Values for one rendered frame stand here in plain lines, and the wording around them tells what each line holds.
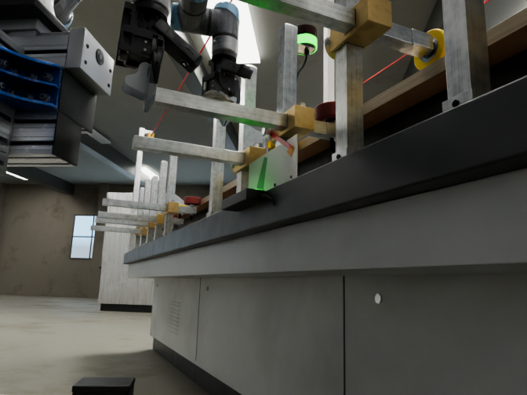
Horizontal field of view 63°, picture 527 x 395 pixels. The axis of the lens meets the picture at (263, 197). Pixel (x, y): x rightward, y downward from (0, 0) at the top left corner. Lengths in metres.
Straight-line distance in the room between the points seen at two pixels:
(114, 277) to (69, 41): 6.97
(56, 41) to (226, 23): 0.49
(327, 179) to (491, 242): 0.31
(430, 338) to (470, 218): 0.38
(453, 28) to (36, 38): 0.79
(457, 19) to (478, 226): 0.26
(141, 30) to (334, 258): 0.56
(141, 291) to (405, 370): 6.89
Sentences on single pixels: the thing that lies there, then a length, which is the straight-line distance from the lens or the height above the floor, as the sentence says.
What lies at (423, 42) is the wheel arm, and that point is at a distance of 0.90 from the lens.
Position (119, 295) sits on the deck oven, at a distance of 7.80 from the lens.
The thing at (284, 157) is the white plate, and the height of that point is 0.76.
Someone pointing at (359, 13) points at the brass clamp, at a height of 0.94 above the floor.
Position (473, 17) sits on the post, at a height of 0.82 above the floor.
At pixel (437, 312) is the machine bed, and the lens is 0.88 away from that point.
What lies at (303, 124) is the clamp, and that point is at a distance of 0.94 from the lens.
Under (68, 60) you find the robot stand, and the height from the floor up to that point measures 0.92.
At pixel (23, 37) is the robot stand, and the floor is 0.97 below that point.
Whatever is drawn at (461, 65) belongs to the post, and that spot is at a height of 0.76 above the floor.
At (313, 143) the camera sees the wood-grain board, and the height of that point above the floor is 0.87.
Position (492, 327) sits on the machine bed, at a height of 0.44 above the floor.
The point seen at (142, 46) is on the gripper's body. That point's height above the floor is 0.93.
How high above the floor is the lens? 0.49
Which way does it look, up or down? 12 degrees up
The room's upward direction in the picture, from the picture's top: 2 degrees clockwise
